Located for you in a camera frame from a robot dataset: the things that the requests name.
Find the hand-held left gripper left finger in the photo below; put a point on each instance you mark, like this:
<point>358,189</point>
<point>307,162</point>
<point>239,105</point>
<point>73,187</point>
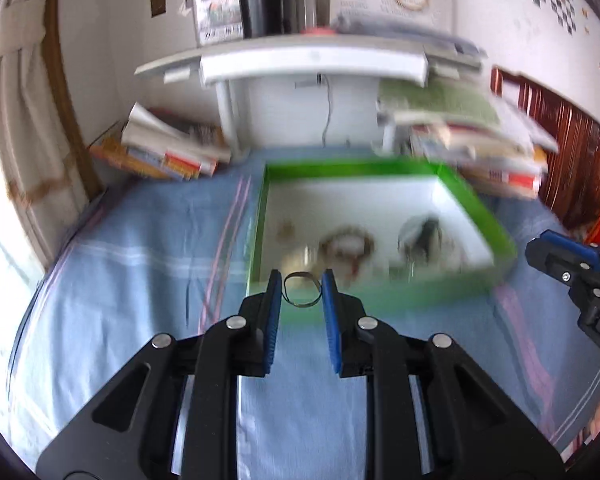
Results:
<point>272,320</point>

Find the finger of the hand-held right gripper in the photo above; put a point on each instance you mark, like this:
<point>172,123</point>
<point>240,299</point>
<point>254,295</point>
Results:
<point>555,255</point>

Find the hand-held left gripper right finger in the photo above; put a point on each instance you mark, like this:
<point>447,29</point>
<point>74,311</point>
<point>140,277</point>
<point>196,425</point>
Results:
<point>331,325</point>

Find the green cardboard box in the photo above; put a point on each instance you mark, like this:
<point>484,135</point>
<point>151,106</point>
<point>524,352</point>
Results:
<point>380,300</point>

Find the dark object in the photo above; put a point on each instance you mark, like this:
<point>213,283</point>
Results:
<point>402,242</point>

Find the carved wooden headboard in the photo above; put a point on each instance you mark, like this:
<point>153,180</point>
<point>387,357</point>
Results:
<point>580,160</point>

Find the tall stack of books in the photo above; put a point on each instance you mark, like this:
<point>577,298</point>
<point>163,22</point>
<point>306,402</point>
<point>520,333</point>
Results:
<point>480,155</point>

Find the blue striped cloth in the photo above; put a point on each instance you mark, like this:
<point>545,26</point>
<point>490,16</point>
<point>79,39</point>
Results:
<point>130,270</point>

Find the small pile of books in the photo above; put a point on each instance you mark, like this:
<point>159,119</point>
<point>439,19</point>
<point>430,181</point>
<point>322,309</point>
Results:
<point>150,130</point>

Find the white desk shelf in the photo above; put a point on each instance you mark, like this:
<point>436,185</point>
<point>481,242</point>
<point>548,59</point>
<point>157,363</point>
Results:
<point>305,57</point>

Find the beige curtain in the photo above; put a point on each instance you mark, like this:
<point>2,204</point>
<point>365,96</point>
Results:
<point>25,135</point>

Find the small framed picture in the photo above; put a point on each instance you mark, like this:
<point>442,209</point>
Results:
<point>215,5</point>

